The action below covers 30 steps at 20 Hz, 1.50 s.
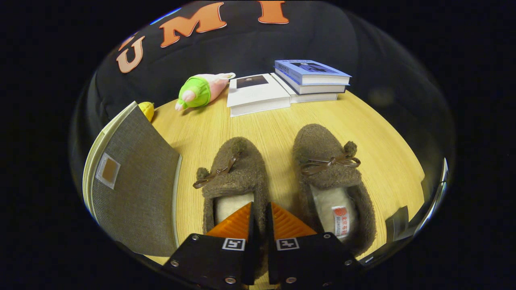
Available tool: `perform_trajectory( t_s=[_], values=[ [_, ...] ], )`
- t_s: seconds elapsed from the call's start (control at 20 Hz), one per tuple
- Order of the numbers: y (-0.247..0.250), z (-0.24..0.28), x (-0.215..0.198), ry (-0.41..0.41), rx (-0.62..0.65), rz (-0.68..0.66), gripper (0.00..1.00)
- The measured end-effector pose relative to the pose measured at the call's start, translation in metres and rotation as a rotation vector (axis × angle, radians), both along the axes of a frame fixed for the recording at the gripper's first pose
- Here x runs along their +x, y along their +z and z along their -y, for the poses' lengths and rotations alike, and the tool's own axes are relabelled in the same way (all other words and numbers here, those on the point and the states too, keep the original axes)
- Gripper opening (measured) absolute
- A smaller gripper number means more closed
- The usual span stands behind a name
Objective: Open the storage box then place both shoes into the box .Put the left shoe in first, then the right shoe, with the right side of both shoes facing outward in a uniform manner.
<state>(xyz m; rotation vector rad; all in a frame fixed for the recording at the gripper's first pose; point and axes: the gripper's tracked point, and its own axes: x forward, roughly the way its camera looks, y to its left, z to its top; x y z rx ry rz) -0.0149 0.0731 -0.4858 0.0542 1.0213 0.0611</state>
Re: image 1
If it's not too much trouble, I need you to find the yellow plush toy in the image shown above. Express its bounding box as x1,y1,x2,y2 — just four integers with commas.
138,101,155,122

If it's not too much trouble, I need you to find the white book with dark photo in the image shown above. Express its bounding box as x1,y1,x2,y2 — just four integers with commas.
227,73,291,118

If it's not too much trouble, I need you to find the pink and green plush toy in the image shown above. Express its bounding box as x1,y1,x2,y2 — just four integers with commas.
175,72,236,111

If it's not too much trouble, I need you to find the blue book with figure cover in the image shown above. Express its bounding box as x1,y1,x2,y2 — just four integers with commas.
274,60,352,86

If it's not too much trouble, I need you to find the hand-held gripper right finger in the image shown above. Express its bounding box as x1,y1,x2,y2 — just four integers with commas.
266,201,364,289

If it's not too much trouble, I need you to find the brown fluffy shoe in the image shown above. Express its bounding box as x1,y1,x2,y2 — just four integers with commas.
292,124,377,256
193,136,271,282

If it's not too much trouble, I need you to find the grey fabric storage box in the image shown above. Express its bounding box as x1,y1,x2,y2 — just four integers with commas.
83,101,183,257

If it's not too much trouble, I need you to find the white paperback book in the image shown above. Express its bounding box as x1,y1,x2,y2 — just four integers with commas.
270,72,339,104

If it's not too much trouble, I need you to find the black table clamp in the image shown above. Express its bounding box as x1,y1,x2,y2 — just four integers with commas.
385,205,410,242

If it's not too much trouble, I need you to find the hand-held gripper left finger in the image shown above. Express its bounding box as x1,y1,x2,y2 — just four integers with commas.
161,201,258,289

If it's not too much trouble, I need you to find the blue paperback book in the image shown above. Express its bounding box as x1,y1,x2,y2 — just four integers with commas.
276,72,350,95

